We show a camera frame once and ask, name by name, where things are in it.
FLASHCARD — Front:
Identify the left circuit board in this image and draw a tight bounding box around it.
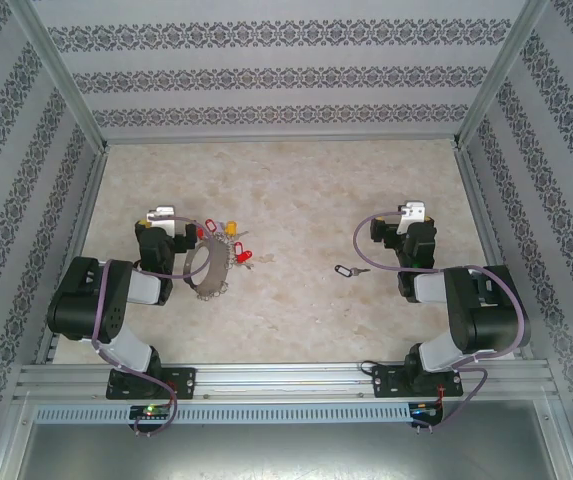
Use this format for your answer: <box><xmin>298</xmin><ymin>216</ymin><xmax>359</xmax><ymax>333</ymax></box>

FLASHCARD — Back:
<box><xmin>129</xmin><ymin>404</ymin><xmax>173</xmax><ymax>420</ymax></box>

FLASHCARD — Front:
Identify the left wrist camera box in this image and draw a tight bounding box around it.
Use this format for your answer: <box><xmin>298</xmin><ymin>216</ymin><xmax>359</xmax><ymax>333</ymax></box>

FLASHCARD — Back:
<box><xmin>146</xmin><ymin>204</ymin><xmax>187</xmax><ymax>236</ymax></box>

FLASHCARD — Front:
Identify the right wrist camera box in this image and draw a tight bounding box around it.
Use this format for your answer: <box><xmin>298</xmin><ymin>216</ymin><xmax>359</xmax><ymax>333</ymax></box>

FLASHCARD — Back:
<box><xmin>398</xmin><ymin>201</ymin><xmax>426</xmax><ymax>234</ymax></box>

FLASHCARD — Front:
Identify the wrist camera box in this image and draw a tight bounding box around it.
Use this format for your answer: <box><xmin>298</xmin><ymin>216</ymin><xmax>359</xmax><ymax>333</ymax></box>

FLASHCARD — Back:
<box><xmin>146</xmin><ymin>204</ymin><xmax>187</xmax><ymax>236</ymax></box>
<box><xmin>398</xmin><ymin>201</ymin><xmax>426</xmax><ymax>234</ymax></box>

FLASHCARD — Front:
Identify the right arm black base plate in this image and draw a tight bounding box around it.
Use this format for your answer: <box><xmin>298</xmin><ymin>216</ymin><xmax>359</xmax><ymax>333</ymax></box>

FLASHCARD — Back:
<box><xmin>371</xmin><ymin>363</ymin><xmax>465</xmax><ymax>400</ymax></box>

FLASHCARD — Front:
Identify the grey metal sheet panel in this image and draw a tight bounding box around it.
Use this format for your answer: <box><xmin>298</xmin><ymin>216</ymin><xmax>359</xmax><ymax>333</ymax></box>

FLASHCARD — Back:
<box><xmin>15</xmin><ymin>399</ymin><xmax>567</xmax><ymax>480</ymax></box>

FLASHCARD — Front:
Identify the aluminium corner post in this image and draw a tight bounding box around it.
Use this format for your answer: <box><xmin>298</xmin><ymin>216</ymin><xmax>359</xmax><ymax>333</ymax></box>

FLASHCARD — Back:
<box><xmin>8</xmin><ymin>0</ymin><xmax>111</xmax><ymax>151</ymax></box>
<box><xmin>451</xmin><ymin>0</ymin><xmax>551</xmax><ymax>150</ymax></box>

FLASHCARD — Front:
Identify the aluminium side rail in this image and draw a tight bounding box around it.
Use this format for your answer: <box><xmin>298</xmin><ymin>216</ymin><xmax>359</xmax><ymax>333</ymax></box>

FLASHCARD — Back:
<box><xmin>34</xmin><ymin>147</ymin><xmax>111</xmax><ymax>365</ymax></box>
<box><xmin>453</xmin><ymin>142</ymin><xmax>536</xmax><ymax>361</ymax></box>

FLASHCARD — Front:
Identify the metal band key ring holder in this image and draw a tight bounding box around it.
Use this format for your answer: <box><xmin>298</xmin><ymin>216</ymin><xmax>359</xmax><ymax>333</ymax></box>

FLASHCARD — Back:
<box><xmin>184</xmin><ymin>230</ymin><xmax>232</xmax><ymax>302</ymax></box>

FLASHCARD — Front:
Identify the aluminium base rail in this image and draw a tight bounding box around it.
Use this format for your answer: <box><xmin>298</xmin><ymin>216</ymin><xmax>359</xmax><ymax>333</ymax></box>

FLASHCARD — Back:
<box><xmin>14</xmin><ymin>360</ymin><xmax>553</xmax><ymax>403</ymax></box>

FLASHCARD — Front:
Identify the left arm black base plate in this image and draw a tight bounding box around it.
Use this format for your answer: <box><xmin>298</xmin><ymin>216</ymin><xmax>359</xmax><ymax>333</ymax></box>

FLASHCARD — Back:
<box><xmin>105</xmin><ymin>367</ymin><xmax>198</xmax><ymax>401</ymax></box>

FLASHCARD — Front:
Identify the white slotted cable duct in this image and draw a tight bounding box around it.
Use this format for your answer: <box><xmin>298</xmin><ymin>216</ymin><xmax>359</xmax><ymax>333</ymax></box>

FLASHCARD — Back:
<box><xmin>32</xmin><ymin>402</ymin><xmax>413</xmax><ymax>426</ymax></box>

